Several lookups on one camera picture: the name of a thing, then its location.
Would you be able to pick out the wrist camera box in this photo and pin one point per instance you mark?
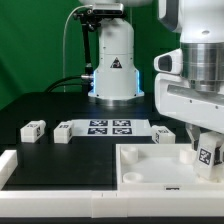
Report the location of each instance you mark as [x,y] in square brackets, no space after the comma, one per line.
[169,63]

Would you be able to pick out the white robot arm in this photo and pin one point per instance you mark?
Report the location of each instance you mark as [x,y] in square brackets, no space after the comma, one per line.
[189,85]

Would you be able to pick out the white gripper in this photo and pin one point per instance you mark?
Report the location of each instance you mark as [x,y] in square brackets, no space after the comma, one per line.
[174,98]

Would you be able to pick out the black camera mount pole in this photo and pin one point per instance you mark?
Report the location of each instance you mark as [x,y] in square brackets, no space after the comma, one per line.
[87,43]

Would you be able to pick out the white fiducial marker sheet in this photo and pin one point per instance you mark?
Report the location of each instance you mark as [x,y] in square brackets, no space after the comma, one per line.
[111,127]

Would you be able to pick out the green backdrop curtain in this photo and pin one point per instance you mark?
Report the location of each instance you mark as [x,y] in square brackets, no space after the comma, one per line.
[39,44]

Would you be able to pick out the white square table top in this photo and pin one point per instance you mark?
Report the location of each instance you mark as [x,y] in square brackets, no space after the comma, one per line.
[147,167]

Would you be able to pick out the white U-shaped obstacle fence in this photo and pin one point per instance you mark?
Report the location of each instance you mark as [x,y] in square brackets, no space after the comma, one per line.
[170,201]

